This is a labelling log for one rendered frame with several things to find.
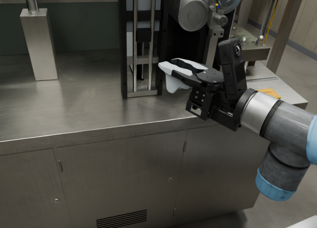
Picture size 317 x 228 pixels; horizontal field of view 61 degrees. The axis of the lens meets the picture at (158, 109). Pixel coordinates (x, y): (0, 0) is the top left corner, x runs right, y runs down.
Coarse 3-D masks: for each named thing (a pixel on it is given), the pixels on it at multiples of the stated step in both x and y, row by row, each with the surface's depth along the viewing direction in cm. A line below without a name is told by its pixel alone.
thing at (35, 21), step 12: (36, 0) 98; (24, 12) 100; (36, 12) 100; (24, 24) 98; (36, 24) 99; (48, 24) 102; (36, 36) 102; (48, 36) 103; (36, 48) 105; (48, 48) 106; (36, 60) 107; (48, 60) 109; (36, 72) 110; (48, 72) 112
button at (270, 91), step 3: (258, 90) 112; (261, 90) 112; (264, 90) 113; (267, 90) 113; (270, 90) 113; (273, 90) 113; (267, 93) 111; (270, 93) 111; (273, 93) 111; (276, 93) 111; (273, 96) 109; (276, 96) 109; (279, 96) 109
